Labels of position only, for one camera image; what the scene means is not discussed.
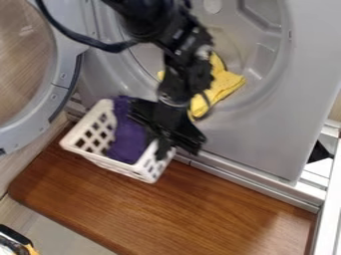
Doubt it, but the purple cloth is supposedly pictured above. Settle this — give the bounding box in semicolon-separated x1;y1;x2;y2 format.
104;95;151;165

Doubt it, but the yellow cloth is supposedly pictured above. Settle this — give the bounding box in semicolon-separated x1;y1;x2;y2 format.
156;51;248;122

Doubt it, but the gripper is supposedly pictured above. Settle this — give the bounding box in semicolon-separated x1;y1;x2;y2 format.
126;97;209;161

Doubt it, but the white basket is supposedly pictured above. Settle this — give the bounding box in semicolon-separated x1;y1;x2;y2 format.
58;98;177;184

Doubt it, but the washing machine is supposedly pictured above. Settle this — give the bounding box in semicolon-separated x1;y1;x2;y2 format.
0;0;341;214

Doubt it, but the black cable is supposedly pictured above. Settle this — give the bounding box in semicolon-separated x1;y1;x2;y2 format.
33;0;141;54

